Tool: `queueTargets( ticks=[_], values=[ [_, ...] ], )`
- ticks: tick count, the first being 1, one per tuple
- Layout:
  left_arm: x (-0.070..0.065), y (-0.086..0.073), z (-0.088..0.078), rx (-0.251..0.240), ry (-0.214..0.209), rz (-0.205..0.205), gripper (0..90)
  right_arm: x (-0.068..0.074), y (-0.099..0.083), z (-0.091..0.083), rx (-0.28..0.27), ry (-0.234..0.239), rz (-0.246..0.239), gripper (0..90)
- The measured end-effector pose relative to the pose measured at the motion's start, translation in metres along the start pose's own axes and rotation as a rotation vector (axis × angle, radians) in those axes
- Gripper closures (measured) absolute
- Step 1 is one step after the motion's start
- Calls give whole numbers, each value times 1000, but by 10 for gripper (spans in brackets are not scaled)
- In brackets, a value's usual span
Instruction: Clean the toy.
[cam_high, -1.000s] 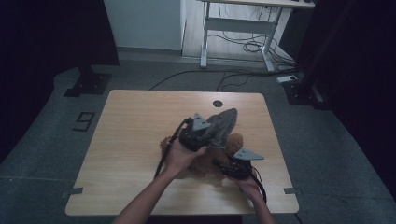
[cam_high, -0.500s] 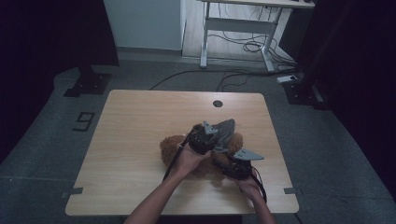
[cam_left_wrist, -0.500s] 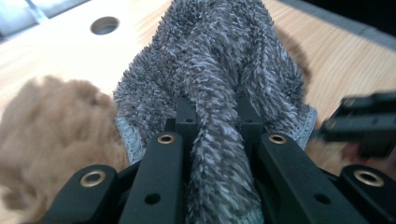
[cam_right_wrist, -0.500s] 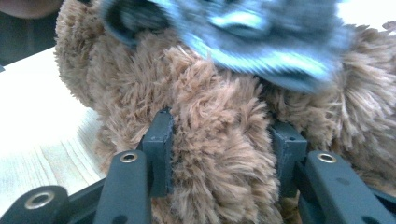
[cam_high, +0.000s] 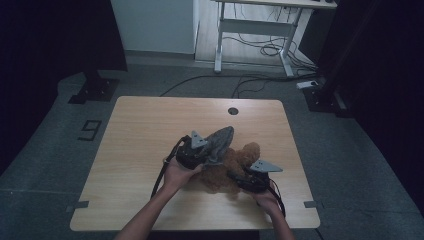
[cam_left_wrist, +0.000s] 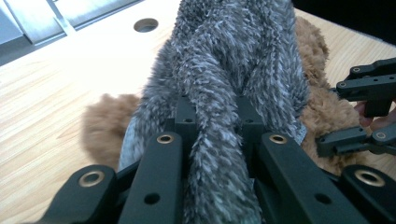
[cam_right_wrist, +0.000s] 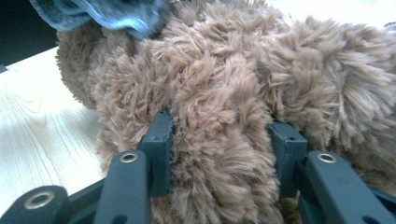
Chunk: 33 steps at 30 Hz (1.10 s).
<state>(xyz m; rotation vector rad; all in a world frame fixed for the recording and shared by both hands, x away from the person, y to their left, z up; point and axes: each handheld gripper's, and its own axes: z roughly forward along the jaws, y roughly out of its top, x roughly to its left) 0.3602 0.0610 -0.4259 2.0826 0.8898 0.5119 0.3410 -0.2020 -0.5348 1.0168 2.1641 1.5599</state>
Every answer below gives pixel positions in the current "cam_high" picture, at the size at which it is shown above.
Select brown teddy bear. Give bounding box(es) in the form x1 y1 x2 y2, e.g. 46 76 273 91
194 142 262 195

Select long black floor cable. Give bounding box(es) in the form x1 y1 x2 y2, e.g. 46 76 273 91
159 73 318 98

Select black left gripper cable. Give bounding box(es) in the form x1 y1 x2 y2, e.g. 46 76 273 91
150 134 190 200

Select white desk frame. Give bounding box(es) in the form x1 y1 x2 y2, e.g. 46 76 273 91
213 0 338 78

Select grey cloth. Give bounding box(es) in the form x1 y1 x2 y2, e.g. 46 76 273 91
199 125 236 167

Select person's right hand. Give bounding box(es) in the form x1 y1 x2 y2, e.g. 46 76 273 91
251 188 283 218

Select black stand base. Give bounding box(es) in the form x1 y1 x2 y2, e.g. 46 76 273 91
68 69 121 105
302 83 355 119

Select white partition panel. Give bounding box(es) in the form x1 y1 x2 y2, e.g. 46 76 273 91
110 0 200 55

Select dark curtain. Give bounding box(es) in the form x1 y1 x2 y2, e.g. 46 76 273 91
0 0 129 176
313 0 424 221

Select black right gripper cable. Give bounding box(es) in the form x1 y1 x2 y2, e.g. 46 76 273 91
258 179 287 218

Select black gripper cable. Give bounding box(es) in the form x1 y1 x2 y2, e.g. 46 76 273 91
258 179 287 218
150 134 190 200

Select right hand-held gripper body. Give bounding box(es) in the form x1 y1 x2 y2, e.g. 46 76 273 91
237 159 284 194

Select person's left hand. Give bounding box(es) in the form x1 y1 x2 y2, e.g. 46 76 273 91
162 156 204 194

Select tangled black cables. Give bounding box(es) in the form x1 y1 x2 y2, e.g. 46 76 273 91
222 3 318 73

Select white power strip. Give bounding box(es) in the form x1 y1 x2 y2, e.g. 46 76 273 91
296 80 320 90

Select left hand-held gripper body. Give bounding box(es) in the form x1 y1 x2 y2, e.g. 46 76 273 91
175 130 209 171

